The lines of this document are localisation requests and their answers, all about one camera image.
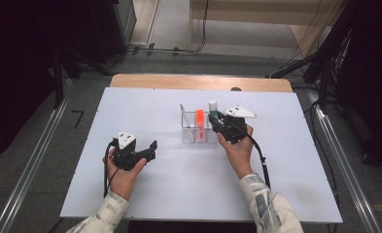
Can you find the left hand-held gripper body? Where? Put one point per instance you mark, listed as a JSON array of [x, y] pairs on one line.
[[127, 153]]

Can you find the silver pen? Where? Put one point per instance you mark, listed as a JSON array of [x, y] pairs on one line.
[[186, 121]]

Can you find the dark curtain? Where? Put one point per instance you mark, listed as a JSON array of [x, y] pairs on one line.
[[13, 74]]

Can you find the black metal stand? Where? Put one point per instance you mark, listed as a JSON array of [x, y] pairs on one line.
[[58, 77]]

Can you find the wooden table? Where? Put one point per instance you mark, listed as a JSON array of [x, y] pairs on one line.
[[198, 82]]

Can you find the green and white glue stick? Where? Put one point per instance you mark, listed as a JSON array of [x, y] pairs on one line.
[[213, 107]]

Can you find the orange highlighter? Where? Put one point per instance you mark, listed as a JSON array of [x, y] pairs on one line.
[[200, 124]]

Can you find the light wooden furniture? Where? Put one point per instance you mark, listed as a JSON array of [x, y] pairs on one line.
[[260, 19]]

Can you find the metal floor rail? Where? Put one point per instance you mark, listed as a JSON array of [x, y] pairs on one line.
[[33, 161], [344, 165]]

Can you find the person's right hand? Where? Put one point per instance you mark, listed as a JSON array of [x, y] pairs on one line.
[[238, 155]]

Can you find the person's left hand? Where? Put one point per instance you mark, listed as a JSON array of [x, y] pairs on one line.
[[123, 181]]

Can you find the black cabinet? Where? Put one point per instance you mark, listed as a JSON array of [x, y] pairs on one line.
[[117, 26]]

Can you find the clear plastic organizer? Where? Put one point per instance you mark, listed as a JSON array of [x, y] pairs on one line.
[[191, 136]]

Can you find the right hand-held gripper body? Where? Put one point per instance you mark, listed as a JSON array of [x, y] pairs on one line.
[[235, 127]]

